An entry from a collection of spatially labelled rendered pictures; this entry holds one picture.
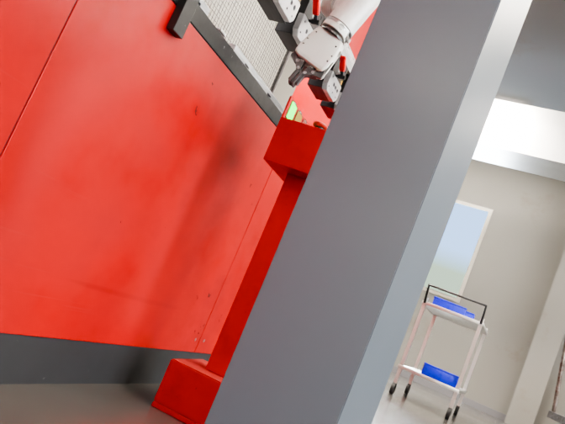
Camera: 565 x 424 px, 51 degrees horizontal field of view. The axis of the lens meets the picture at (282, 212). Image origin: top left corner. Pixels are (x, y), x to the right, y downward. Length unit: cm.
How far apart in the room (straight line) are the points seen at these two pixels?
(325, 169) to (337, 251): 13
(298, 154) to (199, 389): 61
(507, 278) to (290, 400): 762
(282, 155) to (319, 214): 65
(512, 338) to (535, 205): 179
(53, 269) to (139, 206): 25
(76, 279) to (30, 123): 37
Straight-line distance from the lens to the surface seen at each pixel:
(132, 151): 131
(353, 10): 167
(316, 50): 164
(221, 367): 154
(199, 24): 141
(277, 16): 201
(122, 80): 124
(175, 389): 151
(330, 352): 83
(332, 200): 87
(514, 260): 843
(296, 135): 151
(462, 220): 860
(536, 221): 856
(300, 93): 365
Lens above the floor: 36
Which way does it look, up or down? 7 degrees up
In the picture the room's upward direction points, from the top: 23 degrees clockwise
